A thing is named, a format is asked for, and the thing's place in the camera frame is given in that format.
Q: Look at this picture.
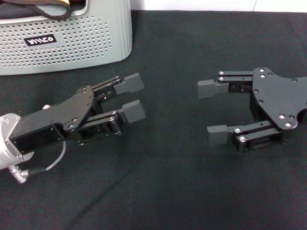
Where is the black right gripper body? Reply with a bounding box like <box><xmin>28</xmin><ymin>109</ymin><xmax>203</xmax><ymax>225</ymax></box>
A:
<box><xmin>249</xmin><ymin>67</ymin><xmax>307</xmax><ymax>131</ymax></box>

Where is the black tablecloth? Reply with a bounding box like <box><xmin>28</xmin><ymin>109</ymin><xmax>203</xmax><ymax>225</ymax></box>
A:
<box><xmin>0</xmin><ymin>9</ymin><xmax>307</xmax><ymax>230</ymax></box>

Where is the yellow towel with black edge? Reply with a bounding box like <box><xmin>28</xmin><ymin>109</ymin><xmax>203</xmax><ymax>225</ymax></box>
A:
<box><xmin>24</xmin><ymin>0</ymin><xmax>87</xmax><ymax>20</ymax></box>

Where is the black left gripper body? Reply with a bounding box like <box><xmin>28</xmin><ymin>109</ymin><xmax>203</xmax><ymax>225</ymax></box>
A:
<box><xmin>10</xmin><ymin>85</ymin><xmax>97</xmax><ymax>155</ymax></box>

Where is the grey perforated storage box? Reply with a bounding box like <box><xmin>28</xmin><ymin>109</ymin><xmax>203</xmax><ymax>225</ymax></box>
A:
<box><xmin>0</xmin><ymin>0</ymin><xmax>133</xmax><ymax>76</ymax></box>

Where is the grey left arm cable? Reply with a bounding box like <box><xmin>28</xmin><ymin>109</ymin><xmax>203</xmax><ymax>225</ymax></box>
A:
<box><xmin>9</xmin><ymin>141</ymin><xmax>67</xmax><ymax>184</ymax></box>

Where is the dark grey cloth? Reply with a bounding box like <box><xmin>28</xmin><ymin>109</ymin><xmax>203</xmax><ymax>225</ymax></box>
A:
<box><xmin>0</xmin><ymin>3</ymin><xmax>39</xmax><ymax>19</ymax></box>

